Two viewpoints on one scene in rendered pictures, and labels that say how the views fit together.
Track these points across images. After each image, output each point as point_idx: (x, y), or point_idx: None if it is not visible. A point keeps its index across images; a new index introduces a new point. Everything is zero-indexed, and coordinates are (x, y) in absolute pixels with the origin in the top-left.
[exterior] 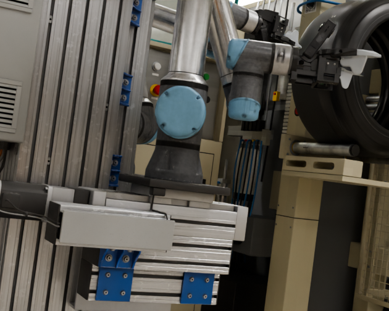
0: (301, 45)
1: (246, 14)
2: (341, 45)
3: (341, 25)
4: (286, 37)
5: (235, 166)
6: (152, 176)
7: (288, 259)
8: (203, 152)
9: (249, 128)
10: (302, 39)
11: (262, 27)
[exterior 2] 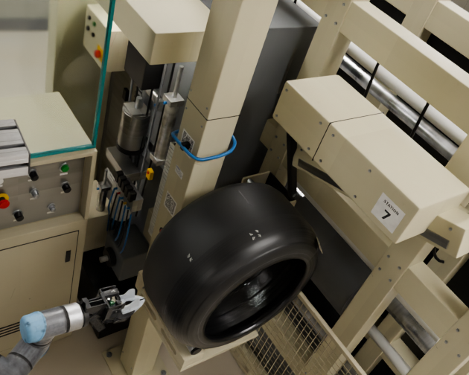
0: (152, 259)
1: (66, 329)
2: (187, 311)
3: (191, 289)
4: (121, 319)
5: (109, 204)
6: None
7: (144, 331)
8: (66, 234)
9: (121, 188)
10: (155, 252)
11: (90, 318)
